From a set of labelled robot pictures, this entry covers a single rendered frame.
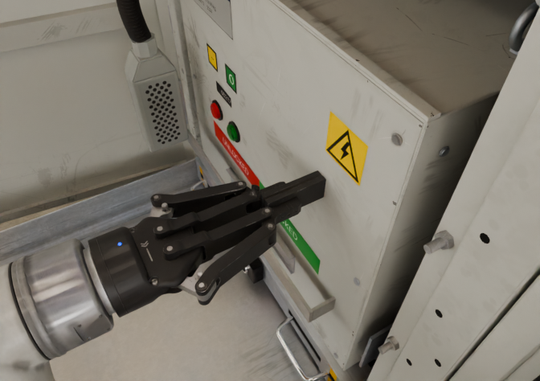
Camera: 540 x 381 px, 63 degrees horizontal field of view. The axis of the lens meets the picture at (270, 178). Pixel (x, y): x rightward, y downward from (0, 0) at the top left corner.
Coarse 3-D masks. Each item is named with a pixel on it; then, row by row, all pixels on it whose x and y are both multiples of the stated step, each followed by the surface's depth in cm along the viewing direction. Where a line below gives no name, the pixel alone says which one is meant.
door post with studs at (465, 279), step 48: (528, 48) 23; (528, 96) 24; (480, 144) 28; (528, 144) 24; (480, 192) 29; (528, 192) 25; (432, 240) 33; (480, 240) 30; (528, 240) 27; (432, 288) 38; (480, 288) 32; (432, 336) 40
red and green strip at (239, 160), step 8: (216, 128) 75; (216, 136) 77; (224, 136) 73; (224, 144) 75; (232, 152) 72; (240, 160) 70; (240, 168) 72; (248, 168) 68; (248, 176) 69; (256, 184) 67; (288, 224) 61; (288, 232) 63; (296, 232) 60; (296, 240) 61; (304, 240) 59; (304, 248) 60; (312, 256) 58; (312, 264) 59
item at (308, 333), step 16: (208, 176) 90; (272, 272) 75; (272, 288) 77; (288, 304) 72; (304, 320) 69; (304, 336) 71; (320, 336) 68; (320, 352) 67; (336, 368) 64; (352, 368) 64; (368, 368) 64
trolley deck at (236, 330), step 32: (128, 224) 92; (224, 288) 82; (256, 288) 82; (128, 320) 78; (160, 320) 78; (192, 320) 78; (224, 320) 78; (256, 320) 78; (96, 352) 74; (128, 352) 74; (160, 352) 74; (192, 352) 74; (224, 352) 74; (256, 352) 74
